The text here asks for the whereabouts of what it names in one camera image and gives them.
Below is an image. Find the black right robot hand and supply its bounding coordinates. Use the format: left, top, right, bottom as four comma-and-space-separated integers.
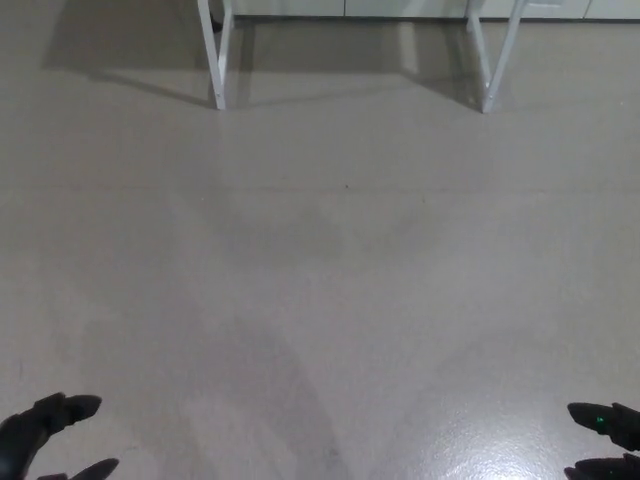
563, 401, 640, 480

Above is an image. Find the white table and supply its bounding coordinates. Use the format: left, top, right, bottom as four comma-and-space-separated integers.
196, 0, 526, 114

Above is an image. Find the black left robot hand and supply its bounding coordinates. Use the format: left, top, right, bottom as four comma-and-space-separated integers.
0, 393, 120, 480

